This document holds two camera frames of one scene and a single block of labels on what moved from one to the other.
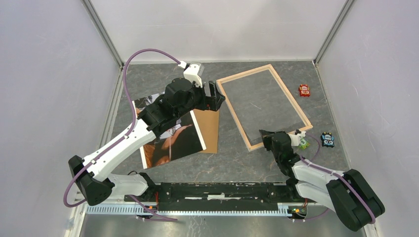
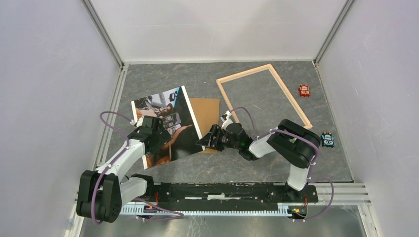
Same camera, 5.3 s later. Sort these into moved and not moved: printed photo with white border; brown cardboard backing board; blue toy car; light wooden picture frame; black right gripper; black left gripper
Moved: black left gripper; black right gripper
Not moved: brown cardboard backing board; light wooden picture frame; blue toy car; printed photo with white border
